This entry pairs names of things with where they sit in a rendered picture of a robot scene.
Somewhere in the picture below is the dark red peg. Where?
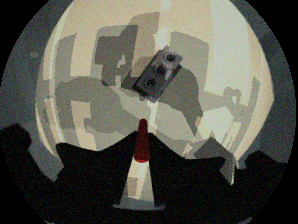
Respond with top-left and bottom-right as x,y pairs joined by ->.
134,119 -> 150,163

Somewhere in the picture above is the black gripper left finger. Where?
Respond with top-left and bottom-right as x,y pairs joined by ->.
56,131 -> 138,205

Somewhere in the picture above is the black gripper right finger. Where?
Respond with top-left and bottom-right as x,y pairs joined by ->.
149,132 -> 225,208

